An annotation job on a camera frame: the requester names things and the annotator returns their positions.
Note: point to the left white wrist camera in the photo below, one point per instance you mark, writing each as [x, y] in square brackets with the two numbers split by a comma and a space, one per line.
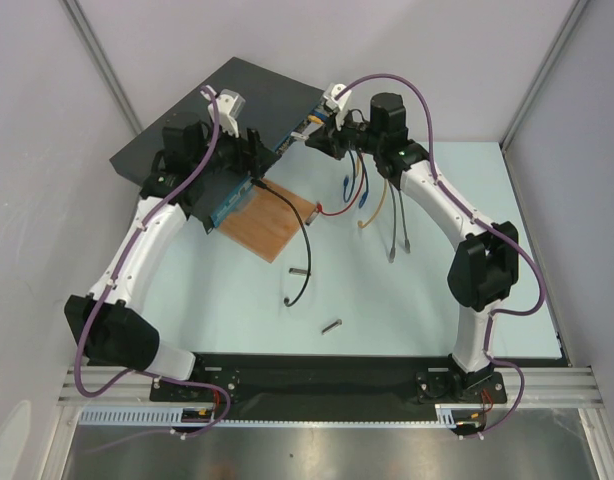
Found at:
[224, 108]

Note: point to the wooden board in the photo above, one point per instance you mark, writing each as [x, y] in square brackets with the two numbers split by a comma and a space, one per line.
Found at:
[263, 224]

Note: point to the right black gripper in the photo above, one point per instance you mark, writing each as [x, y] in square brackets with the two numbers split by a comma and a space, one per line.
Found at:
[330, 137]

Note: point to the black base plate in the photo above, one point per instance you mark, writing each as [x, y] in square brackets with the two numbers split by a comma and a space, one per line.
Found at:
[327, 388]

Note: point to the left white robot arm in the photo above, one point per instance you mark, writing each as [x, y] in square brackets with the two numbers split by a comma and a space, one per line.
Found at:
[108, 323]

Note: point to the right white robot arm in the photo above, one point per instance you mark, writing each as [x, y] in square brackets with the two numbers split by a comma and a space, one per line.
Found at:
[485, 265]

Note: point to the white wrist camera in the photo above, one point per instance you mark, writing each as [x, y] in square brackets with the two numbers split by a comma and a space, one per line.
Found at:
[336, 100]
[224, 108]

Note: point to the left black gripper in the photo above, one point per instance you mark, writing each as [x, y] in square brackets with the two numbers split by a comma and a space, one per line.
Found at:
[251, 155]

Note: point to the aluminium rail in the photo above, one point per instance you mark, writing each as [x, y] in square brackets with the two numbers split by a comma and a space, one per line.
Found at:
[544, 388]

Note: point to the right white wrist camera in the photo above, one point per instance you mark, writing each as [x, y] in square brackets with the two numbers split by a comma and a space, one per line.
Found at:
[336, 100]

